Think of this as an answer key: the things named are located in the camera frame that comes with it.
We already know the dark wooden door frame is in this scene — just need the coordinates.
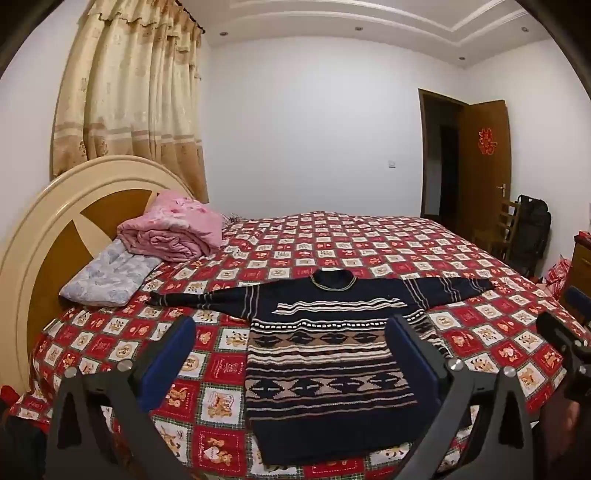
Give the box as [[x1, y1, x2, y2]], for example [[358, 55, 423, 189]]
[[418, 88, 469, 221]]

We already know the red checked bag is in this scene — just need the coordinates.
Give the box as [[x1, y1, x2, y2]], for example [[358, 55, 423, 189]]
[[541, 255, 573, 300]]

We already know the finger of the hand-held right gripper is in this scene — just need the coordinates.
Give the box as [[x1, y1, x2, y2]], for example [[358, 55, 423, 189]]
[[538, 313, 589, 356], [567, 286, 591, 326]]

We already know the brown wooden door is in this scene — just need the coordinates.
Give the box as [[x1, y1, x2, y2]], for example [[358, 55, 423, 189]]
[[458, 99, 512, 252]]

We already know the wooden chair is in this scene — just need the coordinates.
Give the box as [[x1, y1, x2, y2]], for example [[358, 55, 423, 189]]
[[472, 199, 520, 261]]

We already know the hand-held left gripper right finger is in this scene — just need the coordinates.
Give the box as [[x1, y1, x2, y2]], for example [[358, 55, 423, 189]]
[[385, 314, 539, 480]]

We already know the red patchwork bear bedspread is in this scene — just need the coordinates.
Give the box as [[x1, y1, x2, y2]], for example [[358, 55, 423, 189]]
[[9, 211, 575, 480]]

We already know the cream wooden bed headboard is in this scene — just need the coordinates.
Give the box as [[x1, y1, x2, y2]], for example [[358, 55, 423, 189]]
[[0, 154, 195, 393]]

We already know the beige patterned curtain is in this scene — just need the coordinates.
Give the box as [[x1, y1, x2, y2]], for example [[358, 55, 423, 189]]
[[50, 0, 209, 204]]

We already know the grey floral pillow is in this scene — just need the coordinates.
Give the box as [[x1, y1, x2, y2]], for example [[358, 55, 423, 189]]
[[59, 240, 163, 308]]

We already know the navy patterned knit sweater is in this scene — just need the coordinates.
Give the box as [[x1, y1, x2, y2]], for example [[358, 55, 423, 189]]
[[148, 269, 496, 467]]

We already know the black bag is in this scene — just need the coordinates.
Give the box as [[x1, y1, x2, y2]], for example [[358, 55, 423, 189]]
[[512, 194, 552, 278]]

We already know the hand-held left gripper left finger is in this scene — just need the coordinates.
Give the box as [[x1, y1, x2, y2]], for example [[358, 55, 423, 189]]
[[46, 315, 197, 480]]

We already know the pink folded blanket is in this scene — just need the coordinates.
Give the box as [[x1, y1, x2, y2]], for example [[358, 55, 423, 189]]
[[117, 190, 223, 264]]

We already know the brown wooden cabinet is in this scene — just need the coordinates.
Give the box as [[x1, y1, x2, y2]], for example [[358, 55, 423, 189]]
[[560, 232, 591, 319]]

